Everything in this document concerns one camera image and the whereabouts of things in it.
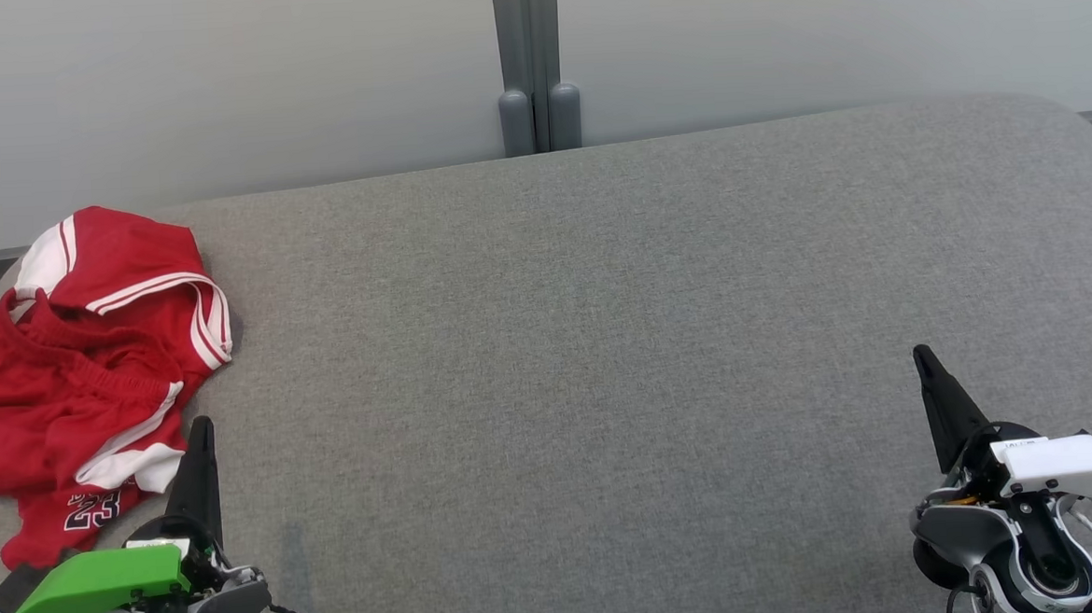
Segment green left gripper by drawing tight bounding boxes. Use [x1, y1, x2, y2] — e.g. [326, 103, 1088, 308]
[0, 415, 229, 613]

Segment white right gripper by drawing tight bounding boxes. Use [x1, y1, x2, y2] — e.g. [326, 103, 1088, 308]
[912, 336, 1092, 514]

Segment red white basketball shorts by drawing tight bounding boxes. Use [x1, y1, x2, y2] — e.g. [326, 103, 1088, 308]
[0, 286, 196, 572]

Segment red white basketball jersey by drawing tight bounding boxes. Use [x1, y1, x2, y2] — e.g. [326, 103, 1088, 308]
[4, 199, 237, 391]

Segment grey partition post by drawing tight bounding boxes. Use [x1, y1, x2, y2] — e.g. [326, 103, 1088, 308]
[490, 0, 584, 158]

